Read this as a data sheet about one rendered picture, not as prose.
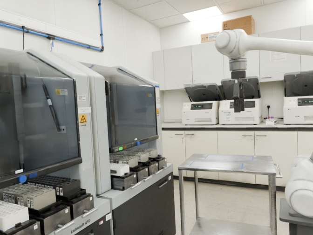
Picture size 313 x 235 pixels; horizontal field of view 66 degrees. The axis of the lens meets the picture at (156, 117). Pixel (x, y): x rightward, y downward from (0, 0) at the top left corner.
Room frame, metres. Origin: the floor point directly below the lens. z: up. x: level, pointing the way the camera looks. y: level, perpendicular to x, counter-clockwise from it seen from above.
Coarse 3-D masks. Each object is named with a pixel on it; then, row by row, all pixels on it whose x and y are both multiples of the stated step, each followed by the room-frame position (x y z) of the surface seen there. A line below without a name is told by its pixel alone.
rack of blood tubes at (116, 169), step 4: (112, 164) 1.60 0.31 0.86; (116, 164) 1.60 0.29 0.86; (120, 164) 1.58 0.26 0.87; (124, 164) 1.58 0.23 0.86; (112, 168) 1.51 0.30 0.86; (116, 168) 1.49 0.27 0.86; (120, 168) 1.48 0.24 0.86; (124, 168) 1.51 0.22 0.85; (128, 168) 1.55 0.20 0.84; (112, 172) 1.61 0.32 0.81; (116, 172) 1.60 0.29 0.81; (120, 172) 1.48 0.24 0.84; (124, 172) 1.51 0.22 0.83; (128, 172) 1.55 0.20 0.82
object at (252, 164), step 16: (192, 160) 1.77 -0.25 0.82; (208, 160) 1.74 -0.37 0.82; (224, 160) 1.72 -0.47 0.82; (240, 160) 1.70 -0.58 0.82; (256, 160) 1.67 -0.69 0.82; (272, 160) 1.65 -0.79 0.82; (272, 176) 1.39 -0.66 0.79; (272, 192) 1.39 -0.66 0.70; (272, 208) 1.39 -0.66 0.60; (208, 224) 1.86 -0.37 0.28; (224, 224) 1.85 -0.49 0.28; (240, 224) 1.83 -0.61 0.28; (272, 224) 1.39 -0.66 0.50
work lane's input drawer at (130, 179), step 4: (132, 172) 1.55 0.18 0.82; (112, 176) 1.50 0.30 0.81; (116, 176) 1.48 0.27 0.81; (120, 176) 1.47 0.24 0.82; (124, 176) 1.46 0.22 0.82; (128, 176) 1.49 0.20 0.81; (132, 176) 1.52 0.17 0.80; (112, 180) 1.49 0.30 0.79; (116, 180) 1.47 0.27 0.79; (120, 180) 1.46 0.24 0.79; (124, 180) 1.45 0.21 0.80; (128, 180) 1.48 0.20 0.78; (132, 180) 1.52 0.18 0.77; (112, 184) 1.49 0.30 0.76; (116, 184) 1.47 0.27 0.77; (120, 184) 1.46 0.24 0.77; (124, 184) 1.44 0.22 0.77; (128, 184) 1.48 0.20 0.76; (132, 184) 1.50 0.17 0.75; (136, 184) 1.49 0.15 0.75; (140, 184) 1.52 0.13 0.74; (124, 188) 1.44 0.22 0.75; (132, 188) 1.44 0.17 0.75
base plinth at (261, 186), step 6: (186, 180) 3.82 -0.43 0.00; (192, 180) 3.78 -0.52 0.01; (198, 180) 3.73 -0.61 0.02; (204, 180) 3.68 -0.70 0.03; (210, 180) 3.64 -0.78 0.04; (216, 180) 3.60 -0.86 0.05; (222, 180) 3.55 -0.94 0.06; (240, 186) 3.43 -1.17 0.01; (246, 186) 3.39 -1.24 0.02; (252, 186) 3.35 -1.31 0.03; (258, 186) 3.31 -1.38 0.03; (264, 186) 3.28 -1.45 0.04; (276, 186) 3.21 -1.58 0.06
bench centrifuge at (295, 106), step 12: (300, 72) 3.15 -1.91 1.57; (312, 72) 3.10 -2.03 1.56; (288, 84) 3.37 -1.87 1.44; (300, 84) 3.32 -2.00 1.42; (312, 84) 3.26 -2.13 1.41; (288, 96) 3.55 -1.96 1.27; (300, 96) 3.13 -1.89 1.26; (312, 96) 3.03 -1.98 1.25; (288, 108) 3.09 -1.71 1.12; (300, 108) 3.03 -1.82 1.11; (312, 108) 2.97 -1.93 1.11; (288, 120) 3.09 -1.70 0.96; (300, 120) 3.03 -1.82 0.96; (312, 120) 2.97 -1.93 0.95
